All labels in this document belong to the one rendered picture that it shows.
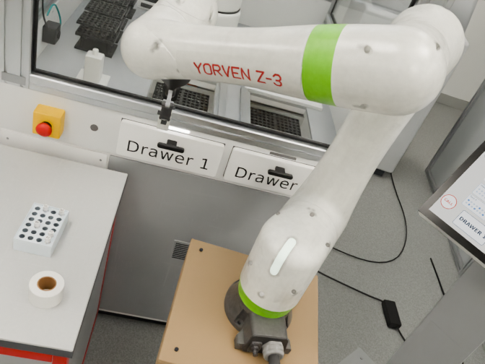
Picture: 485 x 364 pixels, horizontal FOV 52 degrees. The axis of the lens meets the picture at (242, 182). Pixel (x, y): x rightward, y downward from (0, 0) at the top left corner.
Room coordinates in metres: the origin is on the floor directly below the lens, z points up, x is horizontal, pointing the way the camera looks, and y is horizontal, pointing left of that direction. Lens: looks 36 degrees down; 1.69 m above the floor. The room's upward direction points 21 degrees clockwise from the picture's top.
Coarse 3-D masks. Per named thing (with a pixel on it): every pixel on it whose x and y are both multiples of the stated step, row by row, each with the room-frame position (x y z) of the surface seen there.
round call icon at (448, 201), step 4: (448, 192) 1.18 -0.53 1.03; (444, 196) 1.18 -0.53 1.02; (448, 196) 1.17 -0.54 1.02; (452, 196) 1.17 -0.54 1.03; (440, 200) 1.17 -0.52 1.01; (444, 200) 1.17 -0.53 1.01; (448, 200) 1.17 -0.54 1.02; (452, 200) 1.17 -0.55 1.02; (456, 200) 1.16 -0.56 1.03; (440, 204) 1.16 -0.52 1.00; (444, 204) 1.16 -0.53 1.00; (448, 204) 1.16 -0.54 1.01; (452, 204) 1.16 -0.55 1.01; (456, 204) 1.15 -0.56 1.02; (444, 208) 1.15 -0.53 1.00; (448, 208) 1.15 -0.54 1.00; (452, 208) 1.15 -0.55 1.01
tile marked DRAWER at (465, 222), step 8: (464, 216) 1.13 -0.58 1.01; (472, 216) 1.13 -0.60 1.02; (456, 224) 1.11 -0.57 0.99; (464, 224) 1.11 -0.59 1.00; (472, 224) 1.11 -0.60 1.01; (480, 224) 1.11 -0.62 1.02; (464, 232) 1.09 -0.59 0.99; (472, 232) 1.09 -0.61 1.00; (480, 232) 1.09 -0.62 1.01; (480, 240) 1.07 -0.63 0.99
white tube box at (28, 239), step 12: (36, 204) 0.83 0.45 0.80; (36, 216) 0.79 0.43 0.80; (48, 216) 0.81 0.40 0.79; (60, 216) 0.82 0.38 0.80; (24, 228) 0.75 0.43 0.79; (36, 228) 0.76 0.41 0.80; (48, 228) 0.77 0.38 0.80; (60, 228) 0.78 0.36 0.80; (24, 240) 0.71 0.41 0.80; (36, 240) 0.73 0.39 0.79; (36, 252) 0.72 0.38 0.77; (48, 252) 0.72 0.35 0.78
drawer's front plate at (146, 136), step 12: (120, 132) 1.09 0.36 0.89; (132, 132) 1.10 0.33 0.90; (144, 132) 1.11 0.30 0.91; (156, 132) 1.11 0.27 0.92; (168, 132) 1.12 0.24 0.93; (120, 144) 1.09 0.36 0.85; (132, 144) 1.10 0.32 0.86; (144, 144) 1.11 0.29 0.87; (156, 144) 1.11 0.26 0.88; (180, 144) 1.13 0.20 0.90; (192, 144) 1.14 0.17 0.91; (204, 144) 1.14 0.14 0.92; (216, 144) 1.15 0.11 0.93; (132, 156) 1.10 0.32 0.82; (144, 156) 1.11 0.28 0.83; (192, 156) 1.14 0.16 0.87; (204, 156) 1.14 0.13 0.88; (216, 156) 1.15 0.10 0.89; (180, 168) 1.13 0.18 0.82; (192, 168) 1.14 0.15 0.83; (216, 168) 1.15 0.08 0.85
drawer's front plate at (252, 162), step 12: (240, 156) 1.17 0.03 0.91; (252, 156) 1.17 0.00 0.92; (264, 156) 1.18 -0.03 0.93; (228, 168) 1.16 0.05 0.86; (252, 168) 1.17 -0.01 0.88; (264, 168) 1.18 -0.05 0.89; (288, 168) 1.20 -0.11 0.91; (300, 168) 1.20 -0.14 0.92; (312, 168) 1.21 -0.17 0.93; (228, 180) 1.16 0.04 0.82; (240, 180) 1.17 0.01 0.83; (252, 180) 1.18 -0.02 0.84; (264, 180) 1.18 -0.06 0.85; (276, 180) 1.19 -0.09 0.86; (288, 180) 1.20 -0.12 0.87; (300, 180) 1.21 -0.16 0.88; (288, 192) 1.20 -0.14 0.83
